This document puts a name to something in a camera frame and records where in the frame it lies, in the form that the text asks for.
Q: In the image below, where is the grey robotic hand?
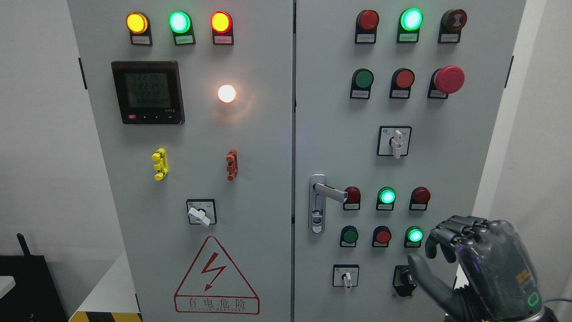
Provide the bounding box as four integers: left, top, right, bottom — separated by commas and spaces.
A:
407, 216, 544, 322

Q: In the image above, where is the silver door handle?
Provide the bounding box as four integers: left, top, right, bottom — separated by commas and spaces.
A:
308, 174, 348, 234

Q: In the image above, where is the grey right cabinet door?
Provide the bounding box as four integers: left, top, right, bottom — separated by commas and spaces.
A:
293, 0, 526, 322

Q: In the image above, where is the grey cabinet door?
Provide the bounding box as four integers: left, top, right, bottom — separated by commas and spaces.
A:
68, 0, 294, 322
293, 0, 526, 322

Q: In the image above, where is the grey left cabinet door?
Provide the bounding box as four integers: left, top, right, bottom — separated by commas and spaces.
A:
68, 0, 294, 322

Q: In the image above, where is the green lit button lower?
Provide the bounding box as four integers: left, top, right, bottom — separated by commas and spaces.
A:
403, 226, 424, 248

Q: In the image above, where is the dark red indicator right middle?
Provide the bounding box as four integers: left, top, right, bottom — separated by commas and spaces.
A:
409, 186, 431, 211

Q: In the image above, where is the red push button lower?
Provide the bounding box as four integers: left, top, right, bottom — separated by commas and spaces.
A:
371, 225, 392, 247

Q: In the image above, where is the red push button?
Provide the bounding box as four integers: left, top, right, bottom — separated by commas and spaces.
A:
371, 225, 392, 247
389, 68, 415, 99

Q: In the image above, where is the green lit indicator light middle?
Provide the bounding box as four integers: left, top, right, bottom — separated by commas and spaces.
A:
376, 186, 396, 211

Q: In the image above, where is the green push button lower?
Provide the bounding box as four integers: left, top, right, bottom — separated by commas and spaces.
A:
339, 225, 359, 247

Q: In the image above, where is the green push button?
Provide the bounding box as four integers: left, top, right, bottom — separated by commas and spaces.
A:
339, 225, 359, 247
350, 68, 374, 99

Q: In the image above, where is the dark red indicator light middle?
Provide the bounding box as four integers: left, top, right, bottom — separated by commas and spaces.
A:
343, 186, 361, 211

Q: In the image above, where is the dark red indicator light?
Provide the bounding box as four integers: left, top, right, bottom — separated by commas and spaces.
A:
355, 9, 379, 44
343, 186, 361, 211

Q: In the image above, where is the red emergency stop button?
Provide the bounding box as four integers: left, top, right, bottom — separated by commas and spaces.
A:
427, 65, 465, 99

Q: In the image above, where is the red push button upper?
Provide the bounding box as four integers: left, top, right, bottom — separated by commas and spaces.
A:
389, 68, 415, 99

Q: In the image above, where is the green push button upper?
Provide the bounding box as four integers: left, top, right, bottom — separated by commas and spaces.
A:
350, 68, 374, 99

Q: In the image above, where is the dark red buzzer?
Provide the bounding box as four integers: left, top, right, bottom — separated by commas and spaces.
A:
437, 9, 467, 43

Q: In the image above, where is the bright green indicator light top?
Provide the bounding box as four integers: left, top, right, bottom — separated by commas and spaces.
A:
396, 8, 424, 43

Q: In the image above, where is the red electric hazard warning sticker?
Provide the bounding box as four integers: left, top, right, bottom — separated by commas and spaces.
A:
173, 236, 260, 315

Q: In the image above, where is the dark red indicator light top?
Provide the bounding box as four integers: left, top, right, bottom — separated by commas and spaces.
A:
355, 9, 379, 44

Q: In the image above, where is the red terminal connector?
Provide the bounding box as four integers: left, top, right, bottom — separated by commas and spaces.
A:
226, 148, 239, 181

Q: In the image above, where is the white glowing indicator light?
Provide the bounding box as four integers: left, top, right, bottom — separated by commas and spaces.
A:
217, 85, 237, 103

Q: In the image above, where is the yellow terminal connector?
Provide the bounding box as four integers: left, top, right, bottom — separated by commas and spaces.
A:
151, 148, 169, 181

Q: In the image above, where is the red-orange indicator light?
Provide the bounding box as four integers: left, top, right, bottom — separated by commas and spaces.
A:
210, 11, 234, 45

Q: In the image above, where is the black digital power meter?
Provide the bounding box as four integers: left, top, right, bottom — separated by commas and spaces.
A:
111, 60, 185, 125

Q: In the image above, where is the green indicator light top left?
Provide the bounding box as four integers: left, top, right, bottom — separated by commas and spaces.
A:
169, 11, 196, 46

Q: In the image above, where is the yellow indicator light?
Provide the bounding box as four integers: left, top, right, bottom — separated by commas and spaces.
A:
126, 12, 152, 46

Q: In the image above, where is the black box with antenna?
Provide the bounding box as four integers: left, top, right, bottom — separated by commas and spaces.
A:
0, 233, 68, 322

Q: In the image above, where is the black knob selector switch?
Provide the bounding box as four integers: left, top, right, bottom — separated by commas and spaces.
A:
392, 265, 417, 297

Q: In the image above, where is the white lower rotary selector switch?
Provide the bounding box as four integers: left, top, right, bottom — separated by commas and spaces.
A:
332, 264, 360, 295

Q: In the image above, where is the white rotary selector switch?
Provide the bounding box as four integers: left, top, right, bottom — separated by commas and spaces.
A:
332, 264, 360, 295
376, 126, 412, 159

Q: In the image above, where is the white upper rotary selector switch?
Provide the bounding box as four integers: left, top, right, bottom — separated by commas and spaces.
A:
376, 126, 412, 159

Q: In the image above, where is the left door selector switch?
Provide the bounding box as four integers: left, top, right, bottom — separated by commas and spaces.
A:
186, 199, 217, 227

